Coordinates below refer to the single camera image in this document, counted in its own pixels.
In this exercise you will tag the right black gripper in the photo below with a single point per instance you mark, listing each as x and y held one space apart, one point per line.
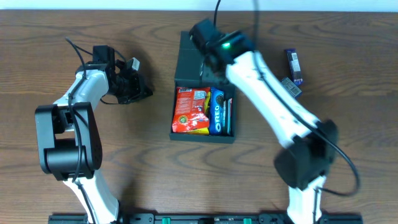
213 74

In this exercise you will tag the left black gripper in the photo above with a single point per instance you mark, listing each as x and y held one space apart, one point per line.
131 88

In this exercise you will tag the dark green gift box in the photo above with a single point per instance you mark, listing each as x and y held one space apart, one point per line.
192 73

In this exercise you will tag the red green KitKat bar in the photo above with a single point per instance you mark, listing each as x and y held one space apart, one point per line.
227 112

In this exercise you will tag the blue Oreo cookie pack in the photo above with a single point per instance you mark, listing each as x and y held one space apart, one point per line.
216 111

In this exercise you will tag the red snack bag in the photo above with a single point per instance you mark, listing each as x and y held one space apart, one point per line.
189 110

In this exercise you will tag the yellow seed snack bag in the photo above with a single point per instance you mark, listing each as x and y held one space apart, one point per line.
203 131

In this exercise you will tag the dark purple chocolate bar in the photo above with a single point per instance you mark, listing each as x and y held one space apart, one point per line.
294 65

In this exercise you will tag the small blue snack box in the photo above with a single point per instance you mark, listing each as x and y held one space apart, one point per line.
291 87

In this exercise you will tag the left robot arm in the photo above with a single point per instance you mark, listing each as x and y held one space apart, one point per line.
68 139

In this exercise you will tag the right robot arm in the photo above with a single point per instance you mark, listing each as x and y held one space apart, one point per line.
304 162

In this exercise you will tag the black mounting rail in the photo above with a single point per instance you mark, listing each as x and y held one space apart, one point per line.
264 218

